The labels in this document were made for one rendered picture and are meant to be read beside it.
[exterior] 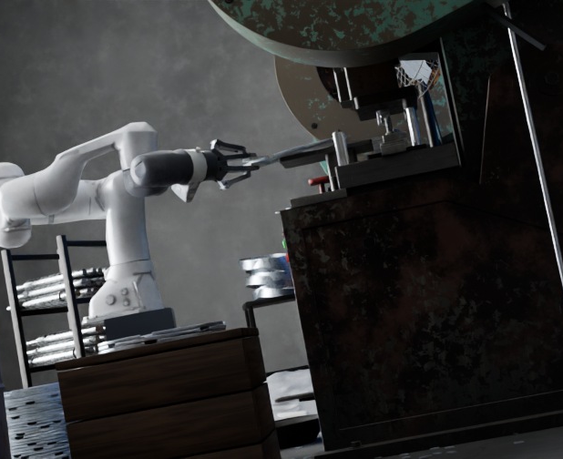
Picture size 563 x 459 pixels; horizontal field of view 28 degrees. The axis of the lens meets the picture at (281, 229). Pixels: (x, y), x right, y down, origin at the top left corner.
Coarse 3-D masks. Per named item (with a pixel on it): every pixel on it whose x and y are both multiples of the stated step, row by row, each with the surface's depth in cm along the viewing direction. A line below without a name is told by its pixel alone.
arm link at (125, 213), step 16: (112, 176) 303; (112, 192) 301; (112, 208) 304; (128, 208) 303; (144, 208) 308; (112, 224) 306; (128, 224) 305; (144, 224) 310; (112, 240) 307; (128, 240) 306; (144, 240) 309; (112, 256) 307; (128, 256) 305; (144, 256) 308
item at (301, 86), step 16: (288, 64) 443; (304, 64) 442; (400, 64) 443; (288, 80) 443; (304, 80) 442; (320, 80) 441; (400, 80) 442; (288, 96) 442; (304, 96) 441; (320, 96) 440; (432, 96) 433; (304, 112) 441; (320, 112) 440; (336, 112) 439; (352, 112) 438; (416, 112) 434; (448, 112) 432; (320, 128) 439; (336, 128) 438; (352, 128) 437; (368, 128) 436; (384, 128) 435; (400, 128) 434; (448, 128) 431
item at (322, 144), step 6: (306, 144) 291; (312, 144) 292; (318, 144) 293; (324, 144) 300; (330, 144) 307; (288, 150) 291; (294, 150) 291; (300, 150) 296; (306, 150) 310; (312, 150) 312; (276, 156) 292; (282, 156) 298; (252, 162) 296; (276, 162) 318
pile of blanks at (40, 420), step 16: (16, 400) 343; (32, 400) 343; (48, 400) 345; (16, 416) 353; (32, 416) 342; (48, 416) 344; (64, 416) 347; (16, 432) 342; (32, 432) 342; (48, 432) 343; (64, 432) 346; (16, 448) 342; (32, 448) 342; (48, 448) 343; (64, 448) 357
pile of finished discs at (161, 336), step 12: (204, 324) 248; (216, 324) 251; (132, 336) 244; (144, 336) 252; (156, 336) 243; (168, 336) 243; (180, 336) 244; (192, 336) 245; (108, 348) 248; (120, 348) 245
